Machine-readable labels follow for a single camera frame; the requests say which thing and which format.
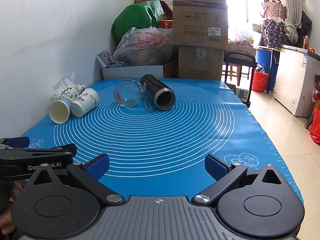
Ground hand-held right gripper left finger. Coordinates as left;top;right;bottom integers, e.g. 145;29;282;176
26;153;126;207

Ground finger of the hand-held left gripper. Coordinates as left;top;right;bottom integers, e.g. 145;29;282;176
0;137;30;149
32;143;77;158

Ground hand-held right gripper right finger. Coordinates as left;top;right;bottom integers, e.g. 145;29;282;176
191;153;288;204

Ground blue-banded paper cup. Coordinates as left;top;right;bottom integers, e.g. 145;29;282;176
48;98;73;125

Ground printed white paper cup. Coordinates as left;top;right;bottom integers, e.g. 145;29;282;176
71;88;100;118

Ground clear glass cup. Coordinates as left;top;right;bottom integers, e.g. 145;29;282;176
114;79;142;108

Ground black thermos cup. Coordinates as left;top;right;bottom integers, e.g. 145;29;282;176
139;74;176;111

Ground person's left hand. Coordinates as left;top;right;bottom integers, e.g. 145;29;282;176
0;180;26;234

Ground printed tissue pack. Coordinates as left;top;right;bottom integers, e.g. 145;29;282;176
51;71;87;101

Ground blue silicone baking mat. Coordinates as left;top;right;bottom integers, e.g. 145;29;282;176
19;79;305;204

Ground red plastic bucket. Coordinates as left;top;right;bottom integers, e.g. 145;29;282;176
251;72;270;93

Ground white flat box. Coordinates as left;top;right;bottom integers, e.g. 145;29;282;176
101;65;164;81

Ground white printed paper bag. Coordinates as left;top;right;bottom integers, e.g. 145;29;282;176
96;50;125;68

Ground small cardboard box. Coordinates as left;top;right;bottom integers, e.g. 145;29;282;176
178;44;225;81

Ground red carton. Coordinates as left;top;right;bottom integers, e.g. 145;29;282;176
163;61;179;78

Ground dark wooden stool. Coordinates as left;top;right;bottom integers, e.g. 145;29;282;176
223;51;257;107

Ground white chest freezer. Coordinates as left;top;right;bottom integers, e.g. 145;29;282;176
272;44;320;118

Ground blue plastic barrel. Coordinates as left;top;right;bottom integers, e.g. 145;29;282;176
256;47;280;76

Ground clear plastic bag red contents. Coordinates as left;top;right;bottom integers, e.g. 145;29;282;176
112;26;175;67

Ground purple floral bag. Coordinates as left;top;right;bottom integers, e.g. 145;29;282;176
260;19;288;49

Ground green woven bag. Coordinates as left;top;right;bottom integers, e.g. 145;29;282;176
111;0;165;41

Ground large cardboard box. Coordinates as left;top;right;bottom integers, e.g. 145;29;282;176
172;0;229;51

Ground pink patterned bag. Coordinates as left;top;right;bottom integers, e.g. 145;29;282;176
261;0;286;19

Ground white curtain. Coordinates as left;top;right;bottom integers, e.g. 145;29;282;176
282;0;303;43

